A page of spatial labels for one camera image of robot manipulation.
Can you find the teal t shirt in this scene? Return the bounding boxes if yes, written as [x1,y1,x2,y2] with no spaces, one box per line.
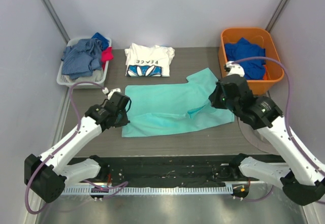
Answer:
[122,68,235,138]

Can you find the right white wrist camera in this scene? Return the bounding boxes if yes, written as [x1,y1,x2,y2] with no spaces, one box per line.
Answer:
[224,61,245,77]

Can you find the blue checked shirt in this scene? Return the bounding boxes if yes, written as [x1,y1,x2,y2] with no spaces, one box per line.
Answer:
[61,39,102,80]

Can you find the royal blue garment in tub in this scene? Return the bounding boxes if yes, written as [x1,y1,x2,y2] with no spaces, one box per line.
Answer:
[224,38,266,80]

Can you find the orange garment in tub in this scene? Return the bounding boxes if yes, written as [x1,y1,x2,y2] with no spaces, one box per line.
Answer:
[263,65,270,81]

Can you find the grey bucket hat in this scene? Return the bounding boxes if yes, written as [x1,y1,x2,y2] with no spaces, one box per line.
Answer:
[238,119,278,155]

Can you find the white laundry basket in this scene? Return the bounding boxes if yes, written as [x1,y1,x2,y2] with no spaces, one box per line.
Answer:
[56,37,109,89]

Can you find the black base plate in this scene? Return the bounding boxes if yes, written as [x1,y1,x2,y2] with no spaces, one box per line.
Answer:
[89,155,250,188]

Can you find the blue garment in basket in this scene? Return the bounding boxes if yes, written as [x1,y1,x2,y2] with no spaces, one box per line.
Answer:
[91,33,110,51]

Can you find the orange plastic tub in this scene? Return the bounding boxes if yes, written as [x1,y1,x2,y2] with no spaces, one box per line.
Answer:
[218,27,284,95]

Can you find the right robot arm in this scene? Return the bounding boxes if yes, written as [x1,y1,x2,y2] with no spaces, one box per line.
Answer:
[209,74,324,206]

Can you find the red garment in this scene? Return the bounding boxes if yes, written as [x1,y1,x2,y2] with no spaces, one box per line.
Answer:
[101,47,114,70]

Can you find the grey garment in basket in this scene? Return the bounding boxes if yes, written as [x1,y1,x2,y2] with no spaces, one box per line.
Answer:
[75,70,104,82]

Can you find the white slotted cable duct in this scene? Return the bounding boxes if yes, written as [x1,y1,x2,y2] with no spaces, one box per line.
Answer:
[61,184,233,196]

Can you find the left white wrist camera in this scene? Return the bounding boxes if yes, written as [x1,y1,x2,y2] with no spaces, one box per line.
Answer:
[102,87,121,100]

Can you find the white printed folded t shirt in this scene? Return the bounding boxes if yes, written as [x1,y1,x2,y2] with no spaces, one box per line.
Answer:
[124,43,175,77]

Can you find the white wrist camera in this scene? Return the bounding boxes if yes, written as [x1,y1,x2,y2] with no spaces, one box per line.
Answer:
[102,87,121,100]
[224,61,245,77]

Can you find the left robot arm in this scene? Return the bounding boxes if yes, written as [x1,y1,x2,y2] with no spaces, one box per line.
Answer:
[24,89,132,204]

